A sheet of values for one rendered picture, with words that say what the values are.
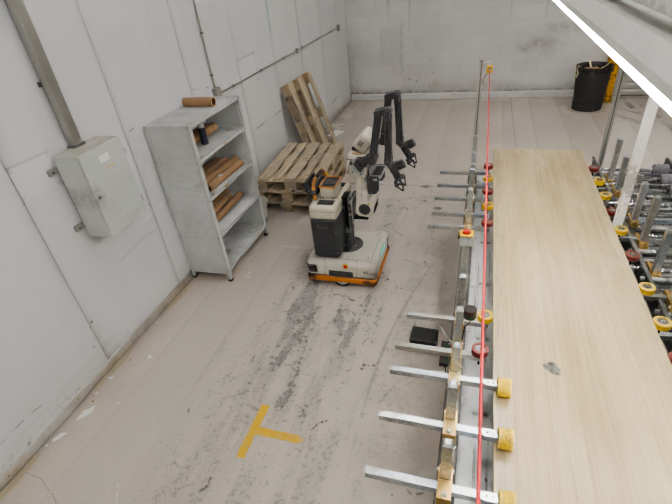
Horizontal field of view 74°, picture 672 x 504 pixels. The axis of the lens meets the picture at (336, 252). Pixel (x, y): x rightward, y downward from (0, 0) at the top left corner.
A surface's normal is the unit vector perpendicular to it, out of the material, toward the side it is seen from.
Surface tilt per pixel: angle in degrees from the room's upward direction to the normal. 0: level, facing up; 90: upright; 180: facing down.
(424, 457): 0
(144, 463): 0
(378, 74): 90
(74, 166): 90
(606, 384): 0
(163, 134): 90
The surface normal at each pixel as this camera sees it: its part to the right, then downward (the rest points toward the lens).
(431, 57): -0.28, 0.55
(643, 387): -0.10, -0.83
